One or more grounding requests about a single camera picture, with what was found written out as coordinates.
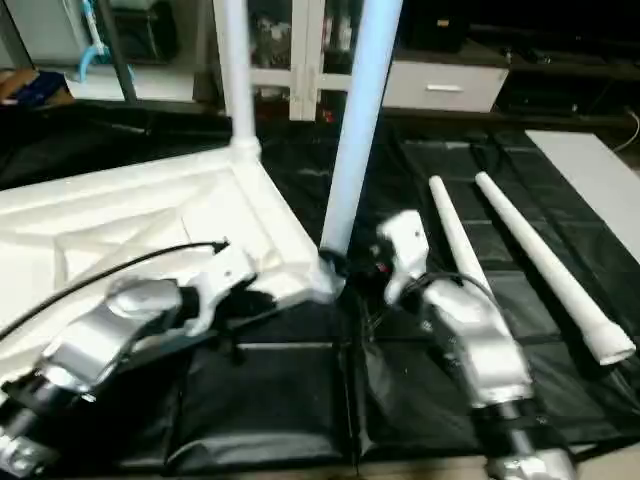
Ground white plastic table leg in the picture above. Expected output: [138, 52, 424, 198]
[474, 171, 638, 365]
[214, 0, 264, 159]
[427, 175, 493, 293]
[316, 0, 405, 271]

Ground white plastic table top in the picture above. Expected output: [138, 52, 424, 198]
[0, 138, 347, 386]

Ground black work mat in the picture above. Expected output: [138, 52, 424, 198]
[0, 95, 640, 471]

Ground white drawer unit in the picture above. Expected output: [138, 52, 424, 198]
[383, 60, 510, 114]

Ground white glass door cabinet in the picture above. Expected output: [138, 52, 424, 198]
[210, 0, 396, 122]

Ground white flat board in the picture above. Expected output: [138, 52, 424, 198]
[524, 130, 640, 241]

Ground dark low media cabinet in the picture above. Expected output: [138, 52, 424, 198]
[500, 35, 640, 129]

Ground grey vertical metal pole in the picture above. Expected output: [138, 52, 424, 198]
[100, 0, 141, 103]

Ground light blue plastic object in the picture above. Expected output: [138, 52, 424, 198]
[76, 0, 111, 83]

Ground brown cardboard box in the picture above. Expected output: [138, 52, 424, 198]
[0, 70, 75, 108]

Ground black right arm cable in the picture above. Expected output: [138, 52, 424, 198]
[362, 268, 499, 346]

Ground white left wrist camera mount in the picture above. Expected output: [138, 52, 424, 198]
[188, 244, 259, 339]

